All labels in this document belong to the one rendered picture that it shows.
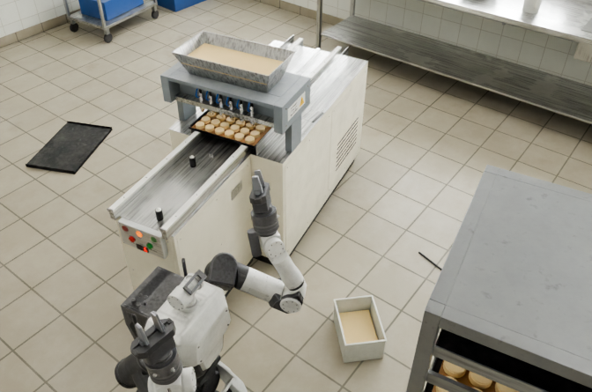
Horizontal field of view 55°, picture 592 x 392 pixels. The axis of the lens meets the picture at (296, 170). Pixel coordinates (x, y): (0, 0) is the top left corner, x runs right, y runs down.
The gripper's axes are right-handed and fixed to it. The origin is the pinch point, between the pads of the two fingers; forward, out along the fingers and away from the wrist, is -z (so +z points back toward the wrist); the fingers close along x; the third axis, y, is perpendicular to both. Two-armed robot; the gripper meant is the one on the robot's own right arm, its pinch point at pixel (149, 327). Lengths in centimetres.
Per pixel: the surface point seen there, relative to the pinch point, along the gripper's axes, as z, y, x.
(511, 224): -28, 66, 54
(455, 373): 3, 65, 35
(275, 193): 77, -90, 125
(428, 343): -20, 65, 23
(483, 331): -28, 74, 25
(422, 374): -11, 64, 22
